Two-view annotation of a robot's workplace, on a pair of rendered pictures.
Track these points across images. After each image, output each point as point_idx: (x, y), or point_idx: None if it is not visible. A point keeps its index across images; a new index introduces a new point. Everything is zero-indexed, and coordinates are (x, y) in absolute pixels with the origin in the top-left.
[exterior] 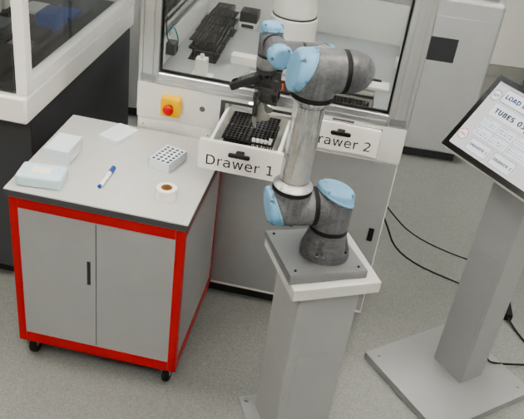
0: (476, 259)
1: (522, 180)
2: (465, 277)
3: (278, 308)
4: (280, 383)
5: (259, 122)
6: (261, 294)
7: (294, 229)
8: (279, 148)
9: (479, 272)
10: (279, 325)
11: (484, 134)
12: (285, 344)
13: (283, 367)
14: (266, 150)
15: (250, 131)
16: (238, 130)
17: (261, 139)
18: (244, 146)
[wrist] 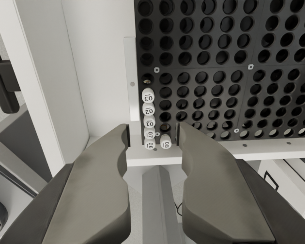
0: (160, 243)
1: None
2: (161, 222)
3: (11, 118)
4: (20, 106)
5: (295, 80)
6: None
7: None
8: (147, 161)
9: (155, 238)
10: (13, 115)
11: None
12: None
13: (11, 114)
14: (56, 161)
15: (216, 68)
16: (217, 17)
17: (152, 121)
18: (25, 92)
